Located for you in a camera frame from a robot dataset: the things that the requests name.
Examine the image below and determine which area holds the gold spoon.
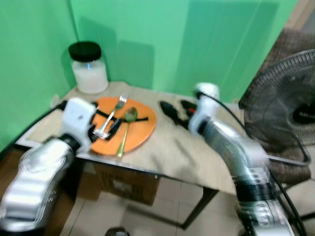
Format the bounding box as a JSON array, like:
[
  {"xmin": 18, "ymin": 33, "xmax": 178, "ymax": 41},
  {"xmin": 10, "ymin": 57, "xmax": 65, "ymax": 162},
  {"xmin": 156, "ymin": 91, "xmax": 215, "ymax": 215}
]
[{"xmin": 116, "ymin": 107, "xmax": 139, "ymax": 158}]

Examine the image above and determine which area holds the black standing fan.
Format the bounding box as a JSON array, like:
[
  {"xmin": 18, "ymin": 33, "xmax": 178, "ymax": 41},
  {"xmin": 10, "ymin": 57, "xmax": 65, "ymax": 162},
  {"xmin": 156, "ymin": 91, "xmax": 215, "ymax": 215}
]
[{"xmin": 243, "ymin": 49, "xmax": 315, "ymax": 166}]

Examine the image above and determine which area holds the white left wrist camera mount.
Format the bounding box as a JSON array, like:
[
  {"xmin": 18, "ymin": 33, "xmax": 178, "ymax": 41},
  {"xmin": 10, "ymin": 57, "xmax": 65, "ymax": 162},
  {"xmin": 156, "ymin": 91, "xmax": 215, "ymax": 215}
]
[{"xmin": 63, "ymin": 97, "xmax": 97, "ymax": 151}]

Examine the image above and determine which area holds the dark robot foot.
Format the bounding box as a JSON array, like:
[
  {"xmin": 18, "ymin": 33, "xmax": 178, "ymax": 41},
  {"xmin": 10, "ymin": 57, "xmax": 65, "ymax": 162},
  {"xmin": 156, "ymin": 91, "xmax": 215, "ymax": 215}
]
[{"xmin": 104, "ymin": 227, "xmax": 130, "ymax": 236}]

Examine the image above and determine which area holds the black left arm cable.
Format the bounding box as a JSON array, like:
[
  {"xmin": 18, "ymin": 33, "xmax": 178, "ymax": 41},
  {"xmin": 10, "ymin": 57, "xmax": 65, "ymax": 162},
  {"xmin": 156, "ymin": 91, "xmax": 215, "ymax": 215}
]
[{"xmin": 0, "ymin": 100, "xmax": 68, "ymax": 153}]

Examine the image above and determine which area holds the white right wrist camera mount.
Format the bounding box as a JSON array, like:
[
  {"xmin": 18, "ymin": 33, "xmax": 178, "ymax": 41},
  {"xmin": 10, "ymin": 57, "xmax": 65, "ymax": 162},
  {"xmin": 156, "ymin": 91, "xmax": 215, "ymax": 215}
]
[{"xmin": 189, "ymin": 83, "xmax": 221, "ymax": 131}]

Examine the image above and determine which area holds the orange plate with black strips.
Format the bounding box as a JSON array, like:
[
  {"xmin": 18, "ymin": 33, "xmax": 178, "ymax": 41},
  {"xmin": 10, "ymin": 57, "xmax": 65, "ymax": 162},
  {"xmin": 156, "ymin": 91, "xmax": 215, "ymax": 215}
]
[{"xmin": 90, "ymin": 96, "xmax": 158, "ymax": 156}]

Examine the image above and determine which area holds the beige table cloth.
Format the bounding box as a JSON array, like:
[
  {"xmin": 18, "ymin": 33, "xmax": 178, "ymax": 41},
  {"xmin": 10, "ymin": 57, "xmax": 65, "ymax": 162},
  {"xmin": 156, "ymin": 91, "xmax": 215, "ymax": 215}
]
[{"xmin": 22, "ymin": 81, "xmax": 247, "ymax": 195}]

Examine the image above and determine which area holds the silver fork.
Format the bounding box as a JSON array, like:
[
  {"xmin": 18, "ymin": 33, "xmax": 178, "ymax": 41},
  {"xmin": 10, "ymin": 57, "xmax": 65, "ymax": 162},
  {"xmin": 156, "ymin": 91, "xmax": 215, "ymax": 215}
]
[{"xmin": 94, "ymin": 95, "xmax": 128, "ymax": 140}]

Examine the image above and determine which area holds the white jar with black lid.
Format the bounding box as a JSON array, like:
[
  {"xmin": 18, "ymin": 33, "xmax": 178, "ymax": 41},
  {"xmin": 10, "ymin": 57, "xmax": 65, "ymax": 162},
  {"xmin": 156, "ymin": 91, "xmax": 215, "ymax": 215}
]
[{"xmin": 68, "ymin": 41, "xmax": 109, "ymax": 94}]

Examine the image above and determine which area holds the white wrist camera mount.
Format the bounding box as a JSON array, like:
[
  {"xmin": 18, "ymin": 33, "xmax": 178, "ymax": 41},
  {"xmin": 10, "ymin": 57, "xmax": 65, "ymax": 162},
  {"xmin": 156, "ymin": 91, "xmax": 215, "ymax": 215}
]
[
  {"xmin": 63, "ymin": 97, "xmax": 97, "ymax": 151},
  {"xmin": 189, "ymin": 83, "xmax": 221, "ymax": 131}
]

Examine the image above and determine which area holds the table with dark legs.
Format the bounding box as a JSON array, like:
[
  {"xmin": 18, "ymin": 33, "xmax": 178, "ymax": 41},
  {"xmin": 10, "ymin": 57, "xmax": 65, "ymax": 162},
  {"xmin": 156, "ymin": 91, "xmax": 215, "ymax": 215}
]
[{"xmin": 0, "ymin": 81, "xmax": 247, "ymax": 232}]

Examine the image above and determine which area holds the small brown cardboard box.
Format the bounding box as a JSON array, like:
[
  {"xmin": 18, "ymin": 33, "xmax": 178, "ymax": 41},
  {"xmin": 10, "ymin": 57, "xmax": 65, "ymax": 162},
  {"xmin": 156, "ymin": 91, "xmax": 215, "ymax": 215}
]
[{"xmin": 94, "ymin": 165, "xmax": 161, "ymax": 207}]

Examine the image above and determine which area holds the brown wicker chair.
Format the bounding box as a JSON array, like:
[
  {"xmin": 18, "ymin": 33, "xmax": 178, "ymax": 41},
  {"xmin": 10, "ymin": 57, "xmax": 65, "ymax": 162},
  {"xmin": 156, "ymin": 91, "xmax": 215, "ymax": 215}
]
[{"xmin": 239, "ymin": 27, "xmax": 315, "ymax": 185}]

